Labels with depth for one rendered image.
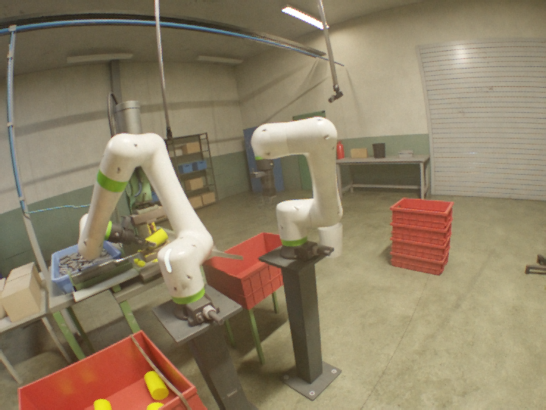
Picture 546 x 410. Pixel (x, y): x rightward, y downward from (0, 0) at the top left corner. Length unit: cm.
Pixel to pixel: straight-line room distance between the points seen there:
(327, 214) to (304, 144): 37
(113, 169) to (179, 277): 40
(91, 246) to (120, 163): 37
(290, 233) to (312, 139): 47
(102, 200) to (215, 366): 74
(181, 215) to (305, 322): 81
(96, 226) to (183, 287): 39
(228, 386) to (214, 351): 22
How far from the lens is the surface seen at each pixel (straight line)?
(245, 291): 149
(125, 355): 114
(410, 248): 279
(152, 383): 109
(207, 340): 100
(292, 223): 111
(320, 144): 82
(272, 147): 83
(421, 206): 300
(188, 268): 84
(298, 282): 122
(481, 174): 583
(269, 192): 133
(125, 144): 85
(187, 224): 96
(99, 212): 97
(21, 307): 248
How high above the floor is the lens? 144
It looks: 14 degrees down
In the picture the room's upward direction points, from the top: 9 degrees counter-clockwise
